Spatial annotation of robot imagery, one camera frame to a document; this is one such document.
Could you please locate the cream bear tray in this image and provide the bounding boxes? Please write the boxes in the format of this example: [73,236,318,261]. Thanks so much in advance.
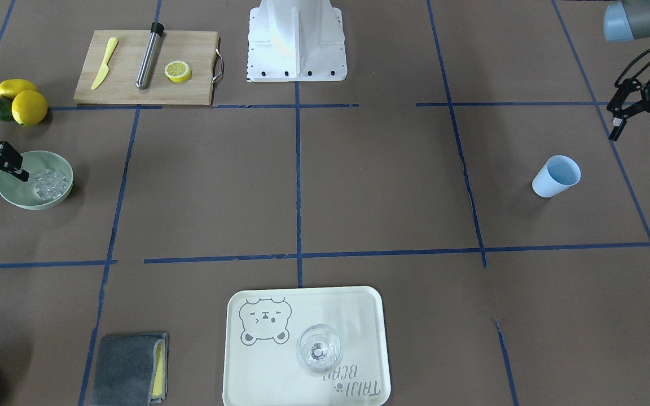
[222,286,392,405]

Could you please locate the light green bowl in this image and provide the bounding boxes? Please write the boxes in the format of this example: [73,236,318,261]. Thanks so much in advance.
[0,150,74,210]

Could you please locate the wooden cutting board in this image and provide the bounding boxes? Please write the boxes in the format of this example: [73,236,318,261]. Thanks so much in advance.
[73,30,221,107]

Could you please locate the yellow lemon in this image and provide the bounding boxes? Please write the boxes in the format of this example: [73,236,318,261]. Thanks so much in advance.
[0,78,39,100]
[11,90,49,126]

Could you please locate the ice cubes in bowl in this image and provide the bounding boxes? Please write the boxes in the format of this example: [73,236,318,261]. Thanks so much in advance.
[34,169,71,201]

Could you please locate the yellow plastic knife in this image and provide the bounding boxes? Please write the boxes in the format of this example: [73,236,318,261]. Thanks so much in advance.
[90,37,119,90]

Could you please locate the clear wine glass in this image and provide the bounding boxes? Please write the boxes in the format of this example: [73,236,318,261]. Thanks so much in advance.
[296,324,343,375]

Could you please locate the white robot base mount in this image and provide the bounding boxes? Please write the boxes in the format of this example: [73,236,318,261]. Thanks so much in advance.
[246,1,348,82]

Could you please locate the steel muddler rod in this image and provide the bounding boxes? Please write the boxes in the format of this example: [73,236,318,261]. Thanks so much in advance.
[135,21,164,90]

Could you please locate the light blue plastic cup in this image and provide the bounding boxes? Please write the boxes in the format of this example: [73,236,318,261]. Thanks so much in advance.
[532,155,581,198]

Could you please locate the lemon half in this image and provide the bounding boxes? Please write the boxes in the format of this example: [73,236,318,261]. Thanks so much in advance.
[164,61,192,83]

